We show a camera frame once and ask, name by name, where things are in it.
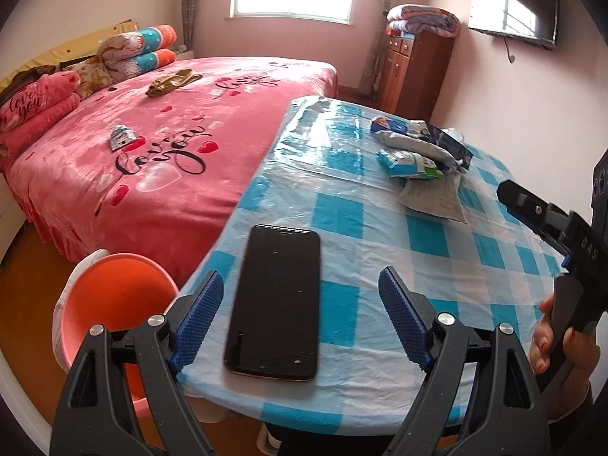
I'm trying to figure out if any orange plastic bin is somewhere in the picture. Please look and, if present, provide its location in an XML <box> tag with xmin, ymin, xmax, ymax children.
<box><xmin>61</xmin><ymin>253</ymin><xmax>179</xmax><ymax>416</ymax></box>

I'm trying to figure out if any white soft pouch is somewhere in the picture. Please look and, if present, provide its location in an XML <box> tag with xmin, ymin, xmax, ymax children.
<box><xmin>377</xmin><ymin>129</ymin><xmax>458</xmax><ymax>165</ymax></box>

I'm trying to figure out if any small blue white packet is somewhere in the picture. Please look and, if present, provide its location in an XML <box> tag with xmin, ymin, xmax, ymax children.
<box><xmin>370</xmin><ymin>115</ymin><xmax>412</xmax><ymax>136</ymax></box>

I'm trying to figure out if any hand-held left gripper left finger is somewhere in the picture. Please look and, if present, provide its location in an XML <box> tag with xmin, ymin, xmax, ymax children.
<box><xmin>50</xmin><ymin>270</ymin><xmax>225</xmax><ymax>456</ymax></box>

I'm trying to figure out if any gold floral pillow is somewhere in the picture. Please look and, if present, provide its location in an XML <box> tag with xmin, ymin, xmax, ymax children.
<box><xmin>62</xmin><ymin>52</ymin><xmax>116</xmax><ymax>101</ymax></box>

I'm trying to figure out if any wall-mounted black television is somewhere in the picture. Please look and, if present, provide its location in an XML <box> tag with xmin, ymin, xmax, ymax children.
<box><xmin>468</xmin><ymin>0</ymin><xmax>560</xmax><ymax>51</ymax></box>

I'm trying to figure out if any white blue green wipes packet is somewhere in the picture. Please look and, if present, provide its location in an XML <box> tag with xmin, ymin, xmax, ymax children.
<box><xmin>377</xmin><ymin>149</ymin><xmax>450</xmax><ymax>179</ymax></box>

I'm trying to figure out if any small blue white sachet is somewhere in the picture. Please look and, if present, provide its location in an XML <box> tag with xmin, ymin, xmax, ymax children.
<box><xmin>110</xmin><ymin>125</ymin><xmax>132</xmax><ymax>152</ymax></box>

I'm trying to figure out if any black smartphone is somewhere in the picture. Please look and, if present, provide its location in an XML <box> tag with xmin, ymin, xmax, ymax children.
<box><xmin>223</xmin><ymin>224</ymin><xmax>322</xmax><ymax>382</ymax></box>

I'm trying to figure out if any yellow headboard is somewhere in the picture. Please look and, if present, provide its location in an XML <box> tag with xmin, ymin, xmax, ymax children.
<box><xmin>0</xmin><ymin>20</ymin><xmax>139</xmax><ymax>87</ymax></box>

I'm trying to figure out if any pink printed bed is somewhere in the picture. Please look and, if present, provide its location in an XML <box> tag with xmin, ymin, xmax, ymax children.
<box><xmin>0</xmin><ymin>56</ymin><xmax>339</xmax><ymax>288</ymax></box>

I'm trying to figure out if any gold crumpled cloth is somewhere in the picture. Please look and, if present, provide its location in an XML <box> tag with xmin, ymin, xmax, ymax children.
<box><xmin>146</xmin><ymin>70</ymin><xmax>203</xmax><ymax>98</ymax></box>

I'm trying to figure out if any person's right hand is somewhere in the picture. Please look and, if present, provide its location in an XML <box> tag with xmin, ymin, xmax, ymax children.
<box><xmin>529</xmin><ymin>294</ymin><xmax>602</xmax><ymax>395</ymax></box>

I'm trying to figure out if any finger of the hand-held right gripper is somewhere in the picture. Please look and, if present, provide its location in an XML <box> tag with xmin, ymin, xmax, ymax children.
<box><xmin>497</xmin><ymin>180</ymin><xmax>578</xmax><ymax>257</ymax></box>

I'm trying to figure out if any person's right forearm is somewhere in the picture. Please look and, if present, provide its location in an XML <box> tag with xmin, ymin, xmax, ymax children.
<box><xmin>546</xmin><ymin>380</ymin><xmax>594</xmax><ymax>426</ymax></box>

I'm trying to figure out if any folded pink grey quilt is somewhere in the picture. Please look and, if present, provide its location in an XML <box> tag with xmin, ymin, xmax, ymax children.
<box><xmin>386</xmin><ymin>4</ymin><xmax>461</xmax><ymax>38</ymax></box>

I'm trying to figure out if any brown wooden cabinet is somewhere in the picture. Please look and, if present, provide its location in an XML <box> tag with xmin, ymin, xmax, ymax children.
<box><xmin>380</xmin><ymin>28</ymin><xmax>456</xmax><ymax>122</ymax></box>

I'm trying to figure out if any white printed paper sheet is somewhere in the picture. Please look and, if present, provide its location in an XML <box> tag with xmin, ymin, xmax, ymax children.
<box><xmin>398</xmin><ymin>174</ymin><xmax>467</xmax><ymax>223</ymax></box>

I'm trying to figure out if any grey checked curtain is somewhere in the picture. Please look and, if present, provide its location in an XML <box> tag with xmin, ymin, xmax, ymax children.
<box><xmin>359</xmin><ymin>0</ymin><xmax>404</xmax><ymax>98</ymax></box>
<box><xmin>182</xmin><ymin>0</ymin><xmax>201</xmax><ymax>54</ymax></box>

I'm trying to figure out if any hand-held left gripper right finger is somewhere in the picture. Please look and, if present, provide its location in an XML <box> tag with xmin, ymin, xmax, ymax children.
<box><xmin>378</xmin><ymin>266</ymin><xmax>552</xmax><ymax>456</ymax></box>

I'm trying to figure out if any blue checkered tablecloth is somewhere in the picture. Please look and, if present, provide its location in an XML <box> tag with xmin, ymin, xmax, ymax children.
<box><xmin>180</xmin><ymin>96</ymin><xmax>571</xmax><ymax>426</ymax></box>

